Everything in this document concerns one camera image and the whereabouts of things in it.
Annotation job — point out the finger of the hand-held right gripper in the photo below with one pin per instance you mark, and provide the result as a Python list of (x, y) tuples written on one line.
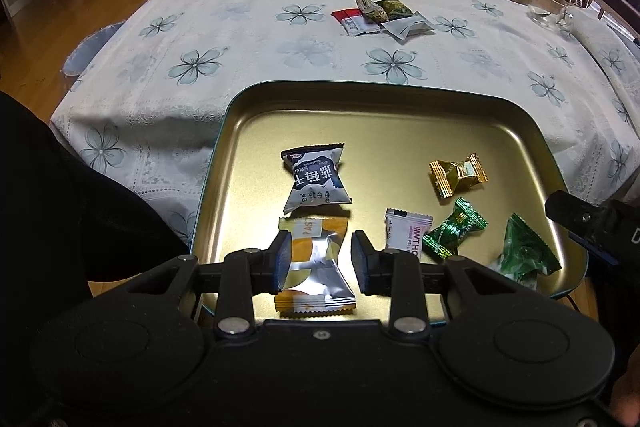
[(572, 214)]

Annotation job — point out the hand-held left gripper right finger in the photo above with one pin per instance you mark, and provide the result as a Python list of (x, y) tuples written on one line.
[(359, 264)]

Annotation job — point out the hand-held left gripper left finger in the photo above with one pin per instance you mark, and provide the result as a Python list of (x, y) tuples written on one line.
[(284, 261)]

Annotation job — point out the yellow orange snack packet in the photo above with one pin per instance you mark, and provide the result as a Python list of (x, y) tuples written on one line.
[(312, 274)]

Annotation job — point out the pink white snack packet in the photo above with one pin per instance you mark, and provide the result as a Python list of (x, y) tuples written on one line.
[(405, 232)]

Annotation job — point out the green white snack packet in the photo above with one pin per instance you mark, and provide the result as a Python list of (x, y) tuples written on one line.
[(525, 252)]

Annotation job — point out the dark blue white snack packet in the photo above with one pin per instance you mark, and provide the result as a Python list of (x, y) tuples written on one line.
[(315, 179)]

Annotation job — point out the green candy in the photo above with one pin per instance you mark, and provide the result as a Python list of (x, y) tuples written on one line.
[(455, 229)]

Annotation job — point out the gold candy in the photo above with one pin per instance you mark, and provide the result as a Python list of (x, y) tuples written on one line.
[(457, 174)]

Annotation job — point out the gold metal tin tray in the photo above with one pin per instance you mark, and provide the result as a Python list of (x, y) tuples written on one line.
[(390, 137)]

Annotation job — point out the plain white snack packet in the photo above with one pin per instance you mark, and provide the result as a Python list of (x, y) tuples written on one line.
[(407, 28)]

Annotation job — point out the red white snack packet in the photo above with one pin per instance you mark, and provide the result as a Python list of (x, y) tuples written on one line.
[(352, 23)]

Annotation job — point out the beige patterned snack packet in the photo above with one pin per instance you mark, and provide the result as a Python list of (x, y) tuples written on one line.
[(370, 9)]

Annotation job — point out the dark green pea packet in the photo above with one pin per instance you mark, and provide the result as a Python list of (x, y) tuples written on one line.
[(396, 8)]

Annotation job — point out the white floral tablecloth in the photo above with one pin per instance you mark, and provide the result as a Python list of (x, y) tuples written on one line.
[(210, 67)]

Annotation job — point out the clear glass cup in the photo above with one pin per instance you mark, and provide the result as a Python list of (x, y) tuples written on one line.
[(547, 7)]

